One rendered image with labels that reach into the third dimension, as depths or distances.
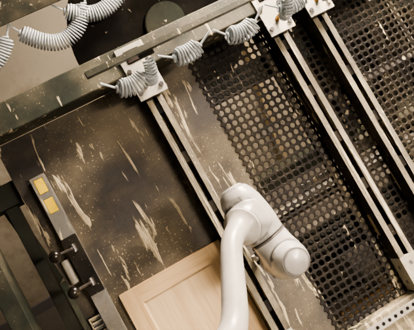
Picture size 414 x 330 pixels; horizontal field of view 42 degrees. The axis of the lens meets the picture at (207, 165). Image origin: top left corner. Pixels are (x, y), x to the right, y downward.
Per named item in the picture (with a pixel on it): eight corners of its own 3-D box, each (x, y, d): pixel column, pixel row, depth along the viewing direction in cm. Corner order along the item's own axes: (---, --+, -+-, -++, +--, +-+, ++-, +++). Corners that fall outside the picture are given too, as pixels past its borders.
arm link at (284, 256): (305, 261, 149) (276, 224, 149) (325, 263, 134) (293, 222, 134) (276, 286, 147) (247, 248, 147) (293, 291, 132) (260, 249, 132)
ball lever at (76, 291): (91, 288, 170) (68, 302, 157) (86, 277, 170) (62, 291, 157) (100, 283, 169) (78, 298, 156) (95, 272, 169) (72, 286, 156)
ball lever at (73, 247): (73, 255, 171) (49, 266, 158) (68, 244, 171) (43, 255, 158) (82, 249, 169) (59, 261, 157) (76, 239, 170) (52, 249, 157)
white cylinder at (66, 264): (61, 262, 173) (72, 284, 172) (59, 262, 170) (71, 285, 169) (69, 258, 173) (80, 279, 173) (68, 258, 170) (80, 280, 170)
